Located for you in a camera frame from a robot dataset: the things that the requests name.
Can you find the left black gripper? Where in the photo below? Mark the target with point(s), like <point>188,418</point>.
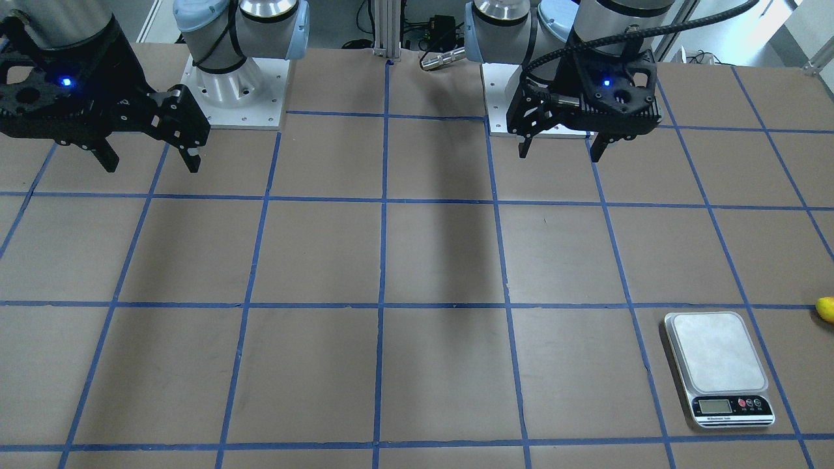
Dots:
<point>549,83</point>

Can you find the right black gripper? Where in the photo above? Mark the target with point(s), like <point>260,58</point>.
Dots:
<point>125,83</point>

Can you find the yellow red mango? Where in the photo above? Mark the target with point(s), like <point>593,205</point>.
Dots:
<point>824,308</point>

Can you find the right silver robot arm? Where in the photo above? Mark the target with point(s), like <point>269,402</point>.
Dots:
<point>59,24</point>

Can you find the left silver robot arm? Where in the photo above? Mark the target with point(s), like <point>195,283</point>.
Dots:
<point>535,34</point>

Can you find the black electronics box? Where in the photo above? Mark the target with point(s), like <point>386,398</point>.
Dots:
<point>441,33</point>

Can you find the silver digital kitchen scale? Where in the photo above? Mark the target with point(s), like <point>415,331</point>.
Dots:
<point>723,380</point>

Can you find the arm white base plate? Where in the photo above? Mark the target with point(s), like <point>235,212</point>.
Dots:
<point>249,98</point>
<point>500,80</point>

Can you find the aluminium frame post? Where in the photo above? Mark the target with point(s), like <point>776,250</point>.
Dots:
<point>387,28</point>

